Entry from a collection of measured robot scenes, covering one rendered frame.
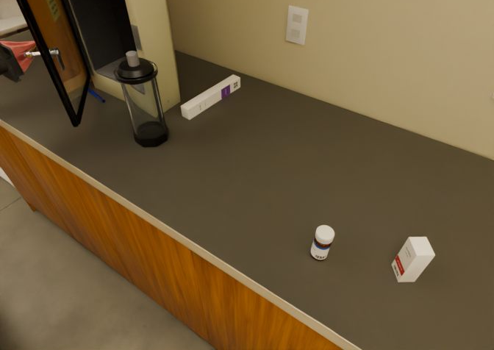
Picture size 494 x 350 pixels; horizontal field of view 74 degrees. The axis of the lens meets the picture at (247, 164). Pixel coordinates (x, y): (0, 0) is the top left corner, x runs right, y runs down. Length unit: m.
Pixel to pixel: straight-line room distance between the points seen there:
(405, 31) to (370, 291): 0.70
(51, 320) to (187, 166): 1.19
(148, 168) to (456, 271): 0.78
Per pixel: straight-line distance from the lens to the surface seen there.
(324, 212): 0.83
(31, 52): 1.02
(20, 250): 2.20
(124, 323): 1.77
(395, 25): 1.08
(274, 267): 0.73
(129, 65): 0.91
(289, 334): 0.92
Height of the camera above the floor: 1.58
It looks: 44 degrees down
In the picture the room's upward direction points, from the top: 1 degrees clockwise
